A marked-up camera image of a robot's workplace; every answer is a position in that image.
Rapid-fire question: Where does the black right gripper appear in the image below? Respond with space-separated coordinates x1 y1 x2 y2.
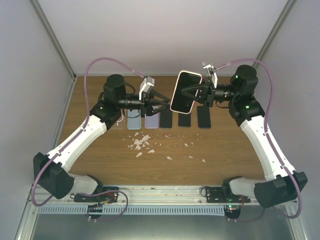
181 78 239 108

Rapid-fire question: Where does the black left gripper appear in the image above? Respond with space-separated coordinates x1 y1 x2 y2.
117 89 171 118

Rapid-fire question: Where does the dark green smartphone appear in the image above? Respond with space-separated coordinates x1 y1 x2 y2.
159 108 173 129

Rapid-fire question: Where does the white phone stand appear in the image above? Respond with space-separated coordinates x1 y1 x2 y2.
170 70 203 114

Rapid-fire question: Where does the lavender phone case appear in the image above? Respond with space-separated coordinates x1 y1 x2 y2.
144 113 159 129

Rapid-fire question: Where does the blue magsafe phone case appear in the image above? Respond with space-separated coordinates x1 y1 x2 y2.
197 106 211 129

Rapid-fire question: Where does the phone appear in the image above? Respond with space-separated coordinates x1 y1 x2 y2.
178 113 191 128

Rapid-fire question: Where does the light blue phone case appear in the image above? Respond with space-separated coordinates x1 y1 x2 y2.
127 109 142 130

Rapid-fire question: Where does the clear magsafe phone case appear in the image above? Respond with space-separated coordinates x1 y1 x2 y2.
111 115 126 130

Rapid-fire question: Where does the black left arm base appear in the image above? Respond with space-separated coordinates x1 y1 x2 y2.
70 186 119 204

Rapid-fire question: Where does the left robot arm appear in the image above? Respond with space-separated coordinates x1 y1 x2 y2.
33 74 170 202

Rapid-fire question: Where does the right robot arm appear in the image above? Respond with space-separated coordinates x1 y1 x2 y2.
176 64 308 208

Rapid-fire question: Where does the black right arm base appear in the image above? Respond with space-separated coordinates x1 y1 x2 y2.
199 186 251 204

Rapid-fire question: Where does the white debris pile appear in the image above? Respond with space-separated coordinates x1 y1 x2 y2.
127 132 157 158

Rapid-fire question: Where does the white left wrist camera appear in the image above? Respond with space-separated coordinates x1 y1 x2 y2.
138 76 155 101

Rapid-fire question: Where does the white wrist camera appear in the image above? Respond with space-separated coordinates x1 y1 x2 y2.
138 76 155 101
202 62 218 89

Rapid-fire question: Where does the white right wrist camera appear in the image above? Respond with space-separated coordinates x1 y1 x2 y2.
202 62 218 89

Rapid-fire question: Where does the aluminium front rail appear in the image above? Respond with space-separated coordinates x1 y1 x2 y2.
27 183 298 205

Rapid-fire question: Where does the white slotted cable duct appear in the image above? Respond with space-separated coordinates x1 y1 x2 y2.
38 204 225 216

